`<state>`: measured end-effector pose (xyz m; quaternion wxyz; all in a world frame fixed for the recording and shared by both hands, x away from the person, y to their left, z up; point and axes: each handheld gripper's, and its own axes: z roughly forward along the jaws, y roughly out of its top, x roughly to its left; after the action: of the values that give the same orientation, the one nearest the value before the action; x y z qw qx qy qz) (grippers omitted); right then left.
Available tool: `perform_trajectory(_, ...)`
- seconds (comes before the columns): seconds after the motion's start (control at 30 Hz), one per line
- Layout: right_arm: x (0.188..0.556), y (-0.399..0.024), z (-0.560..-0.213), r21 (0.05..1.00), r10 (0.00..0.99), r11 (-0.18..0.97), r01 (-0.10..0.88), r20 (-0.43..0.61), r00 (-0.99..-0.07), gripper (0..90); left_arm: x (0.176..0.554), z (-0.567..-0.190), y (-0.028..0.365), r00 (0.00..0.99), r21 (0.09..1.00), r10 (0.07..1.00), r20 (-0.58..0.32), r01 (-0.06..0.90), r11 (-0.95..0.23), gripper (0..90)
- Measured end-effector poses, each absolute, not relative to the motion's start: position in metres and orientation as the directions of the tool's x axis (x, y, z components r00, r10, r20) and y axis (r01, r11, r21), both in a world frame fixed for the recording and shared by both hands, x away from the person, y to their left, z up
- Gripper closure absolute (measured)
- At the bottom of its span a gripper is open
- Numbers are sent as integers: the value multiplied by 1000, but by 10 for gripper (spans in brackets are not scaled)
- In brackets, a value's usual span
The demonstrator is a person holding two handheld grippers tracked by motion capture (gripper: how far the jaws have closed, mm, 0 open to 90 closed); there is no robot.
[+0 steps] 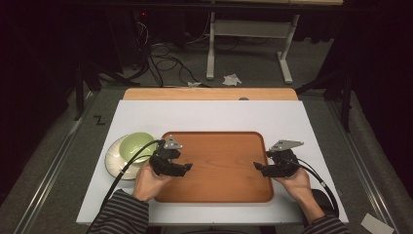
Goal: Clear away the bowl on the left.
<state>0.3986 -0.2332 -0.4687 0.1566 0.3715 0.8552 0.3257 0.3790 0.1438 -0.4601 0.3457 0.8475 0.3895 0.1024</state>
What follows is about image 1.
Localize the brown wooden tray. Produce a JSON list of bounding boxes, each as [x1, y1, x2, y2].
[[154, 131, 275, 204]]

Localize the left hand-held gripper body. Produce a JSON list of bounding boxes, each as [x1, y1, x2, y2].
[[148, 135, 183, 177]]

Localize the flat white paper sheet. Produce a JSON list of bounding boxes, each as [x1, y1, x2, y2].
[[359, 212, 395, 234]]

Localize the black floor cables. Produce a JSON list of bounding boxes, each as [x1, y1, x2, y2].
[[134, 19, 210, 89]]

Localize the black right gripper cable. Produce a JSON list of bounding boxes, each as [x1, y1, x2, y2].
[[282, 157, 341, 219]]

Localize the person's left hand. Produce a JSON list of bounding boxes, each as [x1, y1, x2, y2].
[[131, 160, 173, 203]]

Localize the green bowl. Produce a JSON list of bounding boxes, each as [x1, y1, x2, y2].
[[118, 132, 159, 165]]

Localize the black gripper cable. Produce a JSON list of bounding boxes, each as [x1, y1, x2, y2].
[[85, 138, 165, 234], [282, 157, 341, 219]]

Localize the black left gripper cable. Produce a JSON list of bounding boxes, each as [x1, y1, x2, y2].
[[85, 138, 165, 234]]

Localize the dark metal stand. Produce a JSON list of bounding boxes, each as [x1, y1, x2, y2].
[[294, 62, 356, 134], [73, 59, 141, 122]]

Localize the white ribbed plate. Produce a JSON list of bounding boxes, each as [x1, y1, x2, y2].
[[103, 134, 154, 181]]

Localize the white metal stand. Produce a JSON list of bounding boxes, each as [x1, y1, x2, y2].
[[206, 11, 301, 85]]

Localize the wooden table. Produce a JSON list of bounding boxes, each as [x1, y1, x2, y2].
[[123, 87, 299, 101]]

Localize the metal floor rail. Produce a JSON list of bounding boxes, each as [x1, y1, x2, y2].
[[12, 91, 98, 234], [325, 99, 401, 234]]

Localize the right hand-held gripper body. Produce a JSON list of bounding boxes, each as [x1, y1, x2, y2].
[[265, 139, 305, 178]]

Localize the white table board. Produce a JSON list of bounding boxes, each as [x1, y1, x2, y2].
[[75, 99, 350, 226]]

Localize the person's right hand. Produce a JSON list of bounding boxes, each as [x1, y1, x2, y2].
[[272, 167, 314, 200]]

